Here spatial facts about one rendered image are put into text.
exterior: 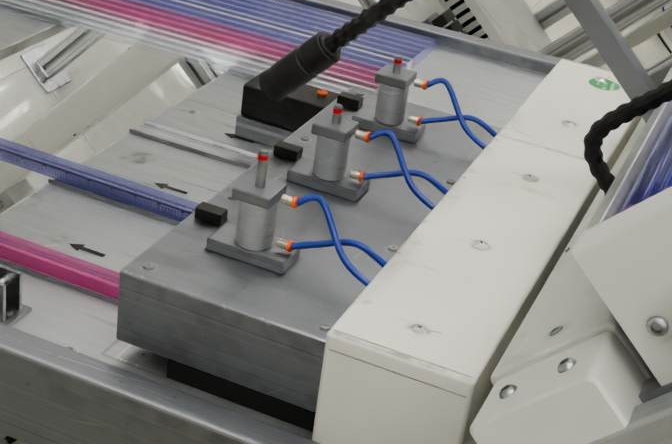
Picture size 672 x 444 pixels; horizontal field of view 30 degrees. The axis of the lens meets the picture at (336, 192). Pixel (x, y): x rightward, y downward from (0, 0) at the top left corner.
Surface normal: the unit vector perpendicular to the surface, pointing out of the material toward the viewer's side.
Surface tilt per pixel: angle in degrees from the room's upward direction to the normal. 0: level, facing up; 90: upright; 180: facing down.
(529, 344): 90
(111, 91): 90
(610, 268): 90
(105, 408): 90
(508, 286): 44
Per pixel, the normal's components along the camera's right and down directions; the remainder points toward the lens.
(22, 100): 0.72, -0.44
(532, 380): -0.57, -0.82
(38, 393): -0.40, 0.37
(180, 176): 0.12, -0.88
